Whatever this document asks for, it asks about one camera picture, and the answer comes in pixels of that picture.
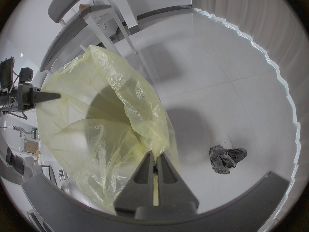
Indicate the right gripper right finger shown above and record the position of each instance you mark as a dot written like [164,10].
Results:
[173,194]

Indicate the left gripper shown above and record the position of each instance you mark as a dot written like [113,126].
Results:
[25,98]

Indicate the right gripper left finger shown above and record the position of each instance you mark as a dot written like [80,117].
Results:
[142,192]

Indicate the yellow plastic bag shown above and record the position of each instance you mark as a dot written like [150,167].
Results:
[135,93]

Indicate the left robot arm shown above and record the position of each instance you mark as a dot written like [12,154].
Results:
[8,103]

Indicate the white trash bin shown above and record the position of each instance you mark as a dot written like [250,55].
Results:
[68,187]

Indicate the cardboard box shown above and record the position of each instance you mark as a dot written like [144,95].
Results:
[31,147]

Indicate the crumpled black plastic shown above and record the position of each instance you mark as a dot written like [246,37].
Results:
[225,159]

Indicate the white chair grey seat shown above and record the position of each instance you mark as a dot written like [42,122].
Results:
[70,3]

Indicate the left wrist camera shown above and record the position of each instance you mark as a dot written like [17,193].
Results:
[26,74]

